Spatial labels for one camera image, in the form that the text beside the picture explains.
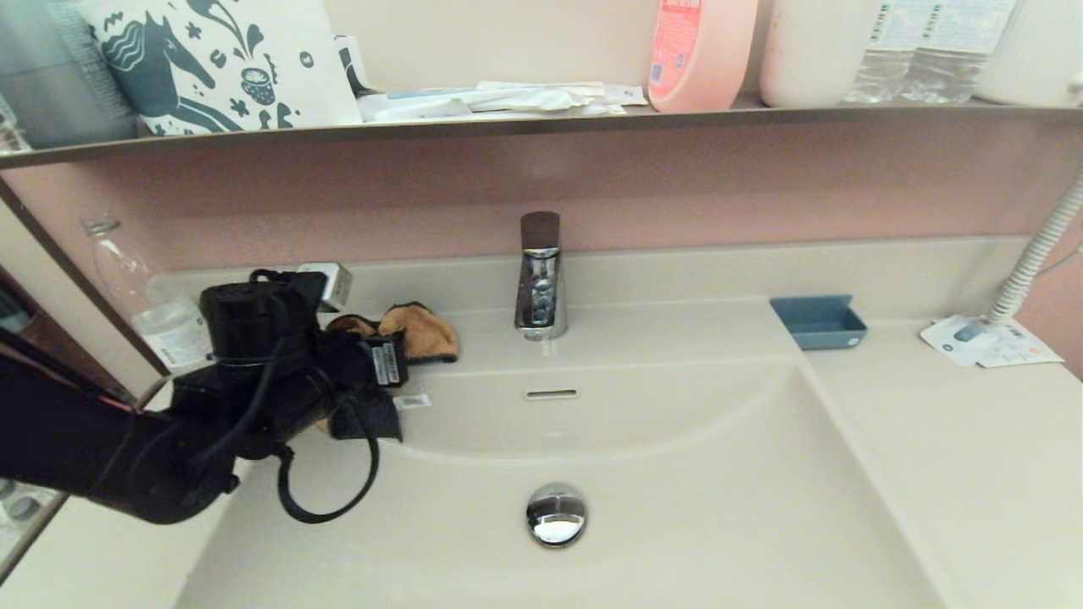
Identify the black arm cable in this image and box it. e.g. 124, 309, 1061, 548
190, 269, 382, 524

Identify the white sachet with blue patch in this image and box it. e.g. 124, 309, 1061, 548
919, 315, 1006, 366

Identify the orange and grey cleaning cloth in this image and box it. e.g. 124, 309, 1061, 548
326, 302, 462, 442

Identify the clear labelled water bottle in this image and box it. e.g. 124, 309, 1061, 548
899, 0, 1019, 106
844, 0, 921, 105

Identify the white corrugated hose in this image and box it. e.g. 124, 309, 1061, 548
986, 173, 1083, 326

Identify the chrome faucet body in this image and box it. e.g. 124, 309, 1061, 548
514, 248, 569, 341

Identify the beige ceramic sink basin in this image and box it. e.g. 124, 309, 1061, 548
173, 296, 965, 609

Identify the brown framed side mirror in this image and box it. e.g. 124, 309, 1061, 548
0, 179, 170, 584

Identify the white blue toothbrush packet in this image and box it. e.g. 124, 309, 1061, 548
358, 86, 476, 122

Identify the crumpled white plastic wrapper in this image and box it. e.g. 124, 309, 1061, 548
468, 80, 629, 117

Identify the small printed white pouch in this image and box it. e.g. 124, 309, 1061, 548
335, 34, 386, 96

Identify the blue soap dish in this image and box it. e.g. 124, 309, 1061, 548
769, 294, 869, 351

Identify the brown wall shelf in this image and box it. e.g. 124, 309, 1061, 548
0, 95, 1083, 170

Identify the clear plastic water bottle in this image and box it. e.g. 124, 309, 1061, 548
82, 216, 212, 375

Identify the thin grey wire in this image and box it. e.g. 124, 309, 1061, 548
1039, 241, 1083, 277

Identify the pink detergent bottle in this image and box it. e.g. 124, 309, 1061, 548
646, 0, 760, 113

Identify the white horse print bag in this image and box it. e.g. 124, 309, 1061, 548
76, 0, 365, 136

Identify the cream plastic jug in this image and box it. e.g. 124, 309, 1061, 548
758, 0, 881, 109

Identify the white round container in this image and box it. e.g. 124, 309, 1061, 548
976, 0, 1083, 108

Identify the chrome drain stopper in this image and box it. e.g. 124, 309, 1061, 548
525, 482, 588, 548

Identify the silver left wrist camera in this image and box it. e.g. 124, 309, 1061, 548
296, 262, 353, 314

